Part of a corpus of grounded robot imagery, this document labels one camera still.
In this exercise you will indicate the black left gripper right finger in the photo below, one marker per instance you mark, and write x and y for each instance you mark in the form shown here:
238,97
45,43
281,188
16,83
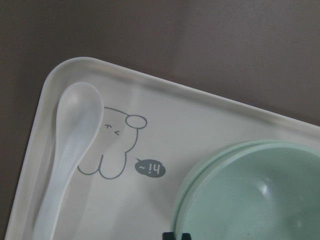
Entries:
185,236

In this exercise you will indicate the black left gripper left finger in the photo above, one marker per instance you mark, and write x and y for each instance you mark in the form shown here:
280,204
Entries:
168,236

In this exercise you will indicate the green bowl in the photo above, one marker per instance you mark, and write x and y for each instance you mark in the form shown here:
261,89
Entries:
200,172
262,200

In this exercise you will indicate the cream rabbit tray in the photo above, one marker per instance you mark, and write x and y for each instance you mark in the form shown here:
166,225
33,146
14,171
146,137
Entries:
170,158

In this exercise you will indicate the green bowl on tray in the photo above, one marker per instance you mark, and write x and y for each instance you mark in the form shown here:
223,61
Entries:
200,172

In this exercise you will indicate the white ceramic spoon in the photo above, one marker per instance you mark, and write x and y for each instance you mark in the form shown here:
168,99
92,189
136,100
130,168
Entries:
78,119

